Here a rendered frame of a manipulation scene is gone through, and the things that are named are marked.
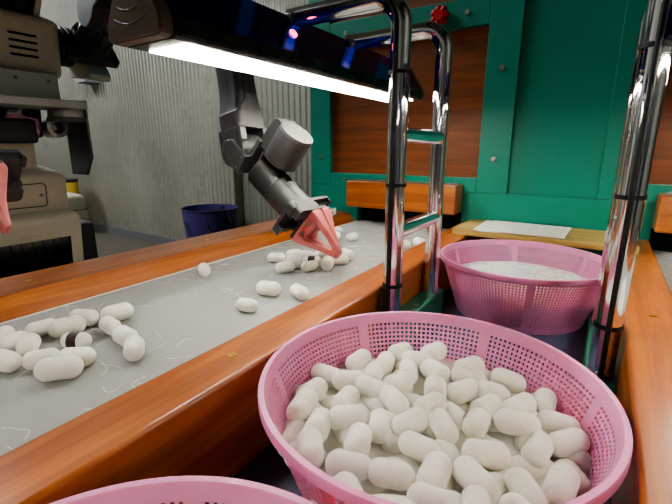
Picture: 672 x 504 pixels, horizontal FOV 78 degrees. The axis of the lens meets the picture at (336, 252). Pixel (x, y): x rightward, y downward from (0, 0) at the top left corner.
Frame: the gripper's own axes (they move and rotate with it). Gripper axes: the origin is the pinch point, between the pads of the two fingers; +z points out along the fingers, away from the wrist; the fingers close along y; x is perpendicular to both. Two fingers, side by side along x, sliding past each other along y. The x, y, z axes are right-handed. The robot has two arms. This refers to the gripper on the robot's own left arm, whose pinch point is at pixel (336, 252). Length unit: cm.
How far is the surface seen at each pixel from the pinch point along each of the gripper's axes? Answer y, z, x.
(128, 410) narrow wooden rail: -39.9, 7.8, -3.2
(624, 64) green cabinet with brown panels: 49, 7, -47
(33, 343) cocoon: -37.9, -7.0, 10.2
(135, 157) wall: 198, -290, 223
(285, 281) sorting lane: -5.4, -1.8, 7.3
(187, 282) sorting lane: -14.0, -11.6, 15.3
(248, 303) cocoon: -18.2, 0.9, 3.4
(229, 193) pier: 184, -160, 152
